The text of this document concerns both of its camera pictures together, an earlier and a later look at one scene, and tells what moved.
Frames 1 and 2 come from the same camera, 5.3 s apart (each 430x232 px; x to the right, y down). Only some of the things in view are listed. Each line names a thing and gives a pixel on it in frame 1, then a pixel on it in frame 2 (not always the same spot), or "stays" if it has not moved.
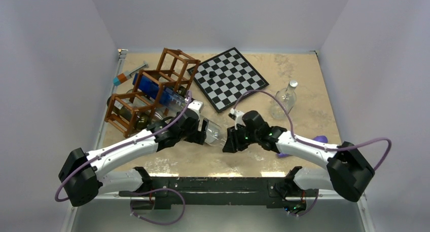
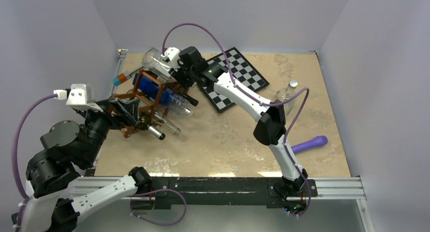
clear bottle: (288, 97) stays
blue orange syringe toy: (120, 78) stays
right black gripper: (233, 144) to (177, 74)
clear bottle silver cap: (216, 136) to (152, 60)
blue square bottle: (170, 98) stays
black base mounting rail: (202, 193) stays
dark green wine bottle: (182, 90) stays
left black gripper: (198, 137) to (129, 112)
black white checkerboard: (227, 78) stays
